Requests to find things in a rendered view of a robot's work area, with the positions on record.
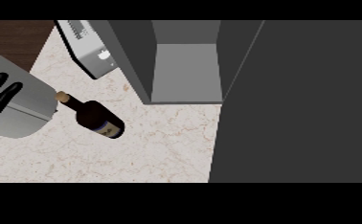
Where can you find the dark wine bottle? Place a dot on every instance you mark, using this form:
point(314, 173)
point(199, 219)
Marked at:
point(96, 117)

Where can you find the silver toaster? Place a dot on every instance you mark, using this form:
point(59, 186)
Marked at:
point(23, 109)

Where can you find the grey open cabinet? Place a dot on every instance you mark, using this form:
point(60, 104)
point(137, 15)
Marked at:
point(186, 71)

